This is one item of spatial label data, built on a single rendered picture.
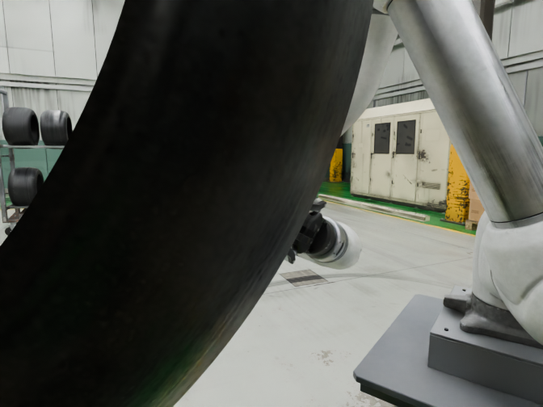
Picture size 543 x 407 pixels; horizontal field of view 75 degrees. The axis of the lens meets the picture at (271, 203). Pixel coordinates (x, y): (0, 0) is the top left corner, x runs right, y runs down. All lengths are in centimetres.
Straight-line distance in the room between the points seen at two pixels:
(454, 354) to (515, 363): 10
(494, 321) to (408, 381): 21
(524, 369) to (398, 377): 21
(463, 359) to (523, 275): 28
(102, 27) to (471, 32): 1134
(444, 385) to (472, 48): 59
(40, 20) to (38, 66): 116
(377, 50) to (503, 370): 64
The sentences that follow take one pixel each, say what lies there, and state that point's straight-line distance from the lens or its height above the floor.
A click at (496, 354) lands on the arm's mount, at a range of 82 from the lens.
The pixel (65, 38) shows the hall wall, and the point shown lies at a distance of 1164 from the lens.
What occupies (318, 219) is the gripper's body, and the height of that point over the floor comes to 97.
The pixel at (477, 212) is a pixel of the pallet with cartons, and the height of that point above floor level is 26.
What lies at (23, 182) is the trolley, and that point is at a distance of 557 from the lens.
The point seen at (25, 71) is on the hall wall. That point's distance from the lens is 1156.
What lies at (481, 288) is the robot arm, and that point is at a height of 81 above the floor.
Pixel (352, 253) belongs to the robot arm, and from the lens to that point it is 77.
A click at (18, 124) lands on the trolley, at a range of 557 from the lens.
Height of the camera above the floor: 109
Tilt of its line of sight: 8 degrees down
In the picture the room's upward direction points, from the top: straight up
